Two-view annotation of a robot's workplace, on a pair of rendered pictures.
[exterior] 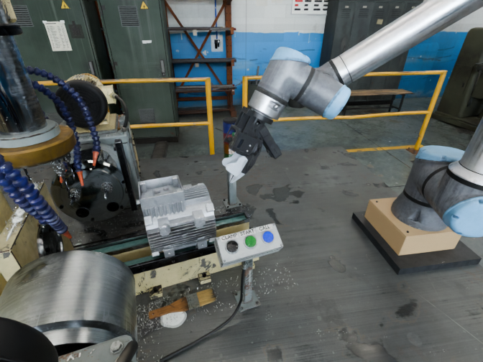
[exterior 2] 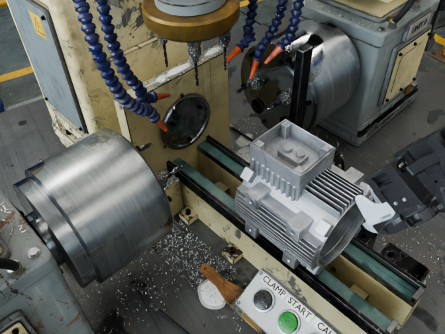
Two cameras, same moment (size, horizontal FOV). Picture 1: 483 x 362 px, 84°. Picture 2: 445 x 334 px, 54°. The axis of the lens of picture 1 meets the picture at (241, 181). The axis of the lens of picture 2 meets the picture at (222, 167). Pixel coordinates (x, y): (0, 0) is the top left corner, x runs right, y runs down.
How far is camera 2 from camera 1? 0.44 m
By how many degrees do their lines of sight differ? 54
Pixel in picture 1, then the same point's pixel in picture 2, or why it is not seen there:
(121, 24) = not seen: outside the picture
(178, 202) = (290, 185)
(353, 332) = not seen: outside the picture
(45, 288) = (79, 161)
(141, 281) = (226, 228)
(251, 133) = (425, 181)
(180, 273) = (263, 262)
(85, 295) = (88, 193)
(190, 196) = (319, 191)
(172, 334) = (192, 305)
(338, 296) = not seen: outside the picture
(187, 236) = (277, 234)
